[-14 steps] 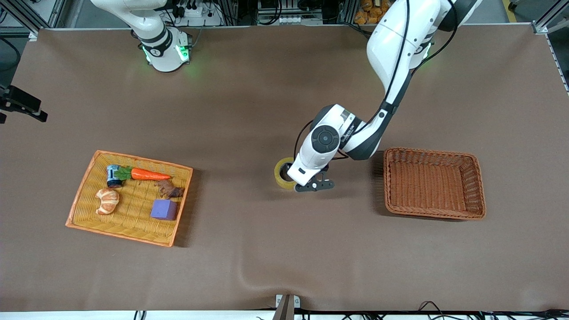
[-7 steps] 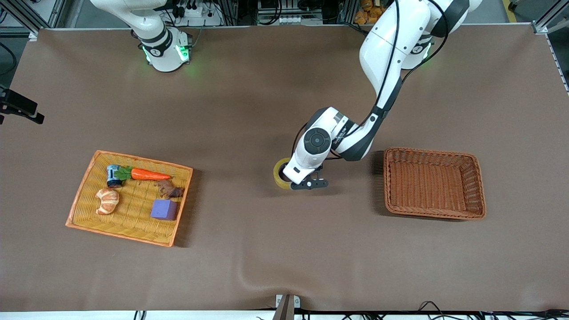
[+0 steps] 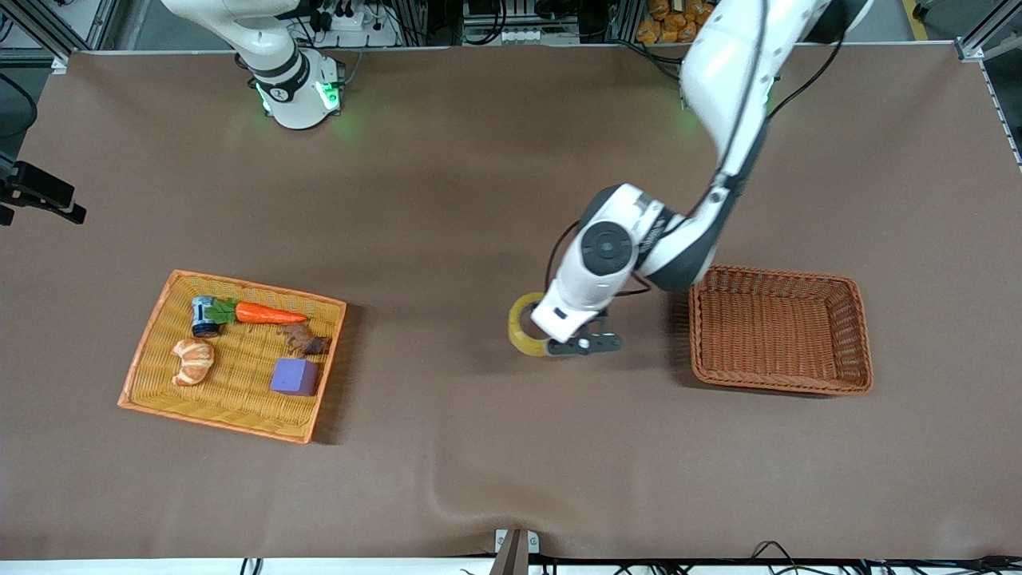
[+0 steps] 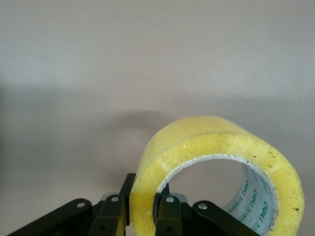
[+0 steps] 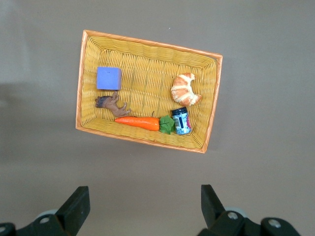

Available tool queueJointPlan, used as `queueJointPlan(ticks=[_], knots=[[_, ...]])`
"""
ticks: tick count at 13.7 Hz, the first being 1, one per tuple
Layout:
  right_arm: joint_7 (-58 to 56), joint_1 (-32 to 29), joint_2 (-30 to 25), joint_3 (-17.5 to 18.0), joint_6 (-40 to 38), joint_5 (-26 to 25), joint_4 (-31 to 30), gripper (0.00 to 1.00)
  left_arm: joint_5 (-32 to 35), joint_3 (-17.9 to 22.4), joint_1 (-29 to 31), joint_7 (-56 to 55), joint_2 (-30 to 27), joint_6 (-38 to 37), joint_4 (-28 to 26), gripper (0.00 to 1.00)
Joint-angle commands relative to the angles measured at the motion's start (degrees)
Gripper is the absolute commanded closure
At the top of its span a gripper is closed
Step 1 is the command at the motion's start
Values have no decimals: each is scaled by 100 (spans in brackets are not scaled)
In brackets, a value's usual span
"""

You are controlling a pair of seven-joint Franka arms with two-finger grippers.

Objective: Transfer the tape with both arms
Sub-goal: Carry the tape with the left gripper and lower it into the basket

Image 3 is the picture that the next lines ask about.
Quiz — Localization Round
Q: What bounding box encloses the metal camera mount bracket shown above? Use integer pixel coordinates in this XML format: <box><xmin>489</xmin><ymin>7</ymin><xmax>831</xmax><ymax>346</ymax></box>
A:
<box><xmin>493</xmin><ymin>527</ymin><xmax>541</xmax><ymax>575</ymax></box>

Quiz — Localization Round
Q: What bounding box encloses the yellow clear tape roll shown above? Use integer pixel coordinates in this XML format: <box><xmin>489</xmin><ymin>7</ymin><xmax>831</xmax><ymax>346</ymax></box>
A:
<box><xmin>508</xmin><ymin>291</ymin><xmax>561</xmax><ymax>358</ymax></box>

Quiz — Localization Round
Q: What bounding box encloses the toy croissant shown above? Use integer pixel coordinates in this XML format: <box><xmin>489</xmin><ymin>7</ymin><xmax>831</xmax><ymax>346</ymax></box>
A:
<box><xmin>172</xmin><ymin>338</ymin><xmax>216</xmax><ymax>387</ymax></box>

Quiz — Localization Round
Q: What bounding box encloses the brown toy animal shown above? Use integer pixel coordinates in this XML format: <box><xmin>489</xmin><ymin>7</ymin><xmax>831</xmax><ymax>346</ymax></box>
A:
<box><xmin>277</xmin><ymin>322</ymin><xmax>332</xmax><ymax>359</ymax></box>

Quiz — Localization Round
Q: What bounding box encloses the purple foam block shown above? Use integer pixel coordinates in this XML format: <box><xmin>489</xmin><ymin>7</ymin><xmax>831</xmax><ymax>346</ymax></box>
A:
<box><xmin>270</xmin><ymin>357</ymin><xmax>320</xmax><ymax>398</ymax></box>

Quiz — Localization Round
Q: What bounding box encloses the brown wicker basket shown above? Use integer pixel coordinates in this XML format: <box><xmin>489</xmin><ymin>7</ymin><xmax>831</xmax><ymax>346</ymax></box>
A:
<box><xmin>689</xmin><ymin>264</ymin><xmax>874</xmax><ymax>397</ymax></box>

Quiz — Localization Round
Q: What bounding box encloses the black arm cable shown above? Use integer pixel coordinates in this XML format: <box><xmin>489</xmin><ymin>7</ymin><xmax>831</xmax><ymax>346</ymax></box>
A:
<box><xmin>0</xmin><ymin>73</ymin><xmax>39</xmax><ymax>137</ymax></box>
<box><xmin>545</xmin><ymin>220</ymin><xmax>652</xmax><ymax>298</ymax></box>

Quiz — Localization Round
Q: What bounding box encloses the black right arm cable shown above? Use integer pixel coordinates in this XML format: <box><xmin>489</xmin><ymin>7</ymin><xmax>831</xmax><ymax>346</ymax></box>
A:
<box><xmin>0</xmin><ymin>73</ymin><xmax>39</xmax><ymax>137</ymax></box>

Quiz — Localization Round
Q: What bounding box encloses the white power strip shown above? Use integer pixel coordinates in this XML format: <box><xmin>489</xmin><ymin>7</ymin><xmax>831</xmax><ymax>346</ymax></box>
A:
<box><xmin>315</xmin><ymin>0</ymin><xmax>384</xmax><ymax>33</ymax></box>

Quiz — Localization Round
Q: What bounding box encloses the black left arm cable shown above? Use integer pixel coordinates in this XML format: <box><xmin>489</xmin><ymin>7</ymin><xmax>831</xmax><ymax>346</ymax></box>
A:
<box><xmin>545</xmin><ymin>220</ymin><xmax>652</xmax><ymax>298</ymax></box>

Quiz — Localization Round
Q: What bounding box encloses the orange toy carrot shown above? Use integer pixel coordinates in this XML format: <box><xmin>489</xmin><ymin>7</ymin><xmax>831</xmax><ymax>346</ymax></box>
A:
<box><xmin>209</xmin><ymin>298</ymin><xmax>308</xmax><ymax>326</ymax></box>

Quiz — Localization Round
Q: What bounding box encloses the bag of orange snacks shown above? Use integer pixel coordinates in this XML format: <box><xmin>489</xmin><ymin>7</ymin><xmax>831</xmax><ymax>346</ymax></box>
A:
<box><xmin>636</xmin><ymin>0</ymin><xmax>713</xmax><ymax>45</ymax></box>

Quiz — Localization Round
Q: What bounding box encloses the aluminium frame profile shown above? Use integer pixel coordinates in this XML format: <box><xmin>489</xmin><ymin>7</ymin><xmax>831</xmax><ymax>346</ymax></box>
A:
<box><xmin>0</xmin><ymin>0</ymin><xmax>121</xmax><ymax>74</ymax></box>
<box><xmin>954</xmin><ymin>0</ymin><xmax>1022</xmax><ymax>169</ymax></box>

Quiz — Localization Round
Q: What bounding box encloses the small blue white can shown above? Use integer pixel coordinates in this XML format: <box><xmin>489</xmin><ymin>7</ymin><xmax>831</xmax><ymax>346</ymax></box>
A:
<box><xmin>190</xmin><ymin>295</ymin><xmax>219</xmax><ymax>339</ymax></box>

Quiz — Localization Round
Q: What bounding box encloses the yellow wicker tray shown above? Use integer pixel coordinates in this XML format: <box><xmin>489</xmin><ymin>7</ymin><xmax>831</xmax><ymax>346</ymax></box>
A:
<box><xmin>117</xmin><ymin>269</ymin><xmax>348</xmax><ymax>445</ymax></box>

